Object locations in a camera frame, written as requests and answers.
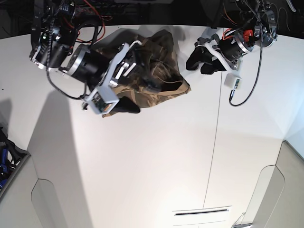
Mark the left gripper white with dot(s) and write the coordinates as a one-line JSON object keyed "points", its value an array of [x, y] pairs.
{"points": [[207, 47]]}

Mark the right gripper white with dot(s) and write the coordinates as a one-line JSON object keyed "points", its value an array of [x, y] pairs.
{"points": [[122, 65]]}

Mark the camouflage T-shirt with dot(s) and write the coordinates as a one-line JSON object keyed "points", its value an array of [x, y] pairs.
{"points": [[163, 66]]}

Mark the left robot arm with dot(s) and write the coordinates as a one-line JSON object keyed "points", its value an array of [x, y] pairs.
{"points": [[258, 27]]}

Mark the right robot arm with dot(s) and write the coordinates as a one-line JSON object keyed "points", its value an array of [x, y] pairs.
{"points": [[63, 42]]}

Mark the blue and black equipment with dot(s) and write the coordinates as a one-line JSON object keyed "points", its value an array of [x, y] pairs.
{"points": [[12, 158]]}

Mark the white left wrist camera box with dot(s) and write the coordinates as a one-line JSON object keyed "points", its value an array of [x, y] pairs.
{"points": [[232, 81]]}

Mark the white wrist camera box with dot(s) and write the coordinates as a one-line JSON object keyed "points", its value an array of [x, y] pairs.
{"points": [[102, 100], [232, 81]]}

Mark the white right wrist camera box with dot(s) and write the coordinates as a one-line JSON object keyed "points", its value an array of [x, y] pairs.
{"points": [[102, 100]]}

